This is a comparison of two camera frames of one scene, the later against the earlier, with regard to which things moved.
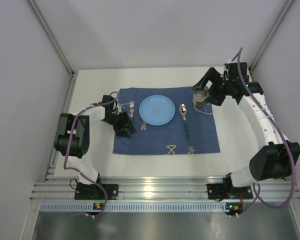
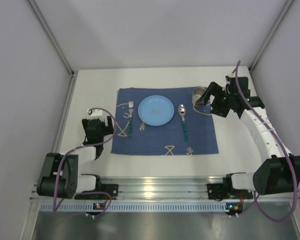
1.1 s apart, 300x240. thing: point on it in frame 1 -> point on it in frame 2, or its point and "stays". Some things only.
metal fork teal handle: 132,110 stays
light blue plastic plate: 157,110 stays
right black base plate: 226,191 stays
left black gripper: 125,124 -> 106,125
